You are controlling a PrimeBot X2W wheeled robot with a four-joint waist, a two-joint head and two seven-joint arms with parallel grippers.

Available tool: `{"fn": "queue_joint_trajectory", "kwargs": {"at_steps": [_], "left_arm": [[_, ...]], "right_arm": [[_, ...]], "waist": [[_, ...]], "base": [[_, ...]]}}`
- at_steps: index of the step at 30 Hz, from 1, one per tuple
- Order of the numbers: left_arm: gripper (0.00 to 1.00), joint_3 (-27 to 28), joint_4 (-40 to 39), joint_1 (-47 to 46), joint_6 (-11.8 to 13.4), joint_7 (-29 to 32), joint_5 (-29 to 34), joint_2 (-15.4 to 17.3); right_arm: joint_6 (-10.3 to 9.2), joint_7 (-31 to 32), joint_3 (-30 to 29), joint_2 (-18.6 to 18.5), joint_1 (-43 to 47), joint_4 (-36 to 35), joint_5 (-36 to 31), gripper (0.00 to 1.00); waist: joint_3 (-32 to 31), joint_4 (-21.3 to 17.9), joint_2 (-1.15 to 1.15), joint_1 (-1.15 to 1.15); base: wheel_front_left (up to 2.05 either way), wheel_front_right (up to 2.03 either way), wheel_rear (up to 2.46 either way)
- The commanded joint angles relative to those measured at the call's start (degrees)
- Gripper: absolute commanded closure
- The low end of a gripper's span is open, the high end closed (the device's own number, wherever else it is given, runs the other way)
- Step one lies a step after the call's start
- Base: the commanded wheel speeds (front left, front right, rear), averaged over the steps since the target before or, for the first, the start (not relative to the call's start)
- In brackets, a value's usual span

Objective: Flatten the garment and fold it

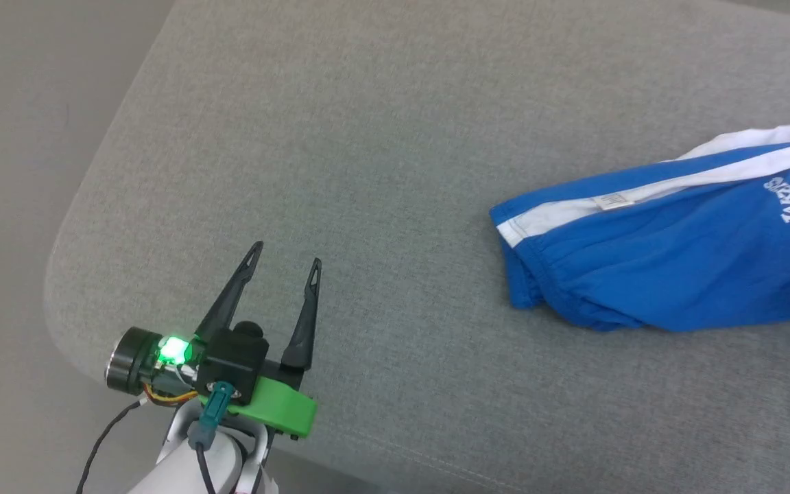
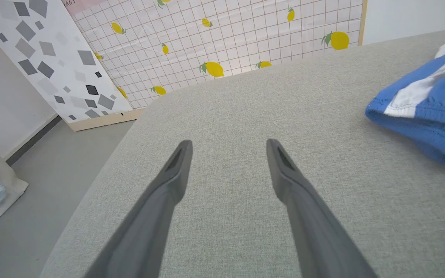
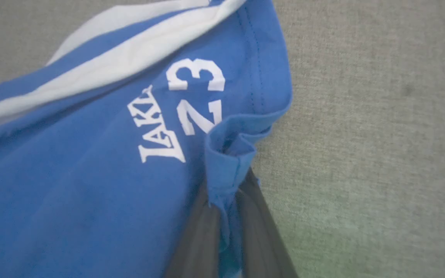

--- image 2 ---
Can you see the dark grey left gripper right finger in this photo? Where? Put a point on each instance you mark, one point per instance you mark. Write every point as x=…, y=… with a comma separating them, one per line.
x=307, y=216

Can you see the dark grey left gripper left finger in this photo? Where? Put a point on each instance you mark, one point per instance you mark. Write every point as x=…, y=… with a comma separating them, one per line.
x=149, y=216

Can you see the blue white garment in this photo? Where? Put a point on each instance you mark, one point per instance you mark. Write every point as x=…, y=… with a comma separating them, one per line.
x=439, y=135

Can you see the white fabric laundry basket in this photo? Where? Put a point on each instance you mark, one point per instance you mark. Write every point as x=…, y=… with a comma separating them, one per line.
x=12, y=185

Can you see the grey terrazzo print panel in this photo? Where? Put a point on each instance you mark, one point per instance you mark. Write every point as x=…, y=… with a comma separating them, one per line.
x=52, y=58

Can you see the lemon print grid panel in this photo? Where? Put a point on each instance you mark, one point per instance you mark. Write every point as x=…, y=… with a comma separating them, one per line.
x=245, y=38

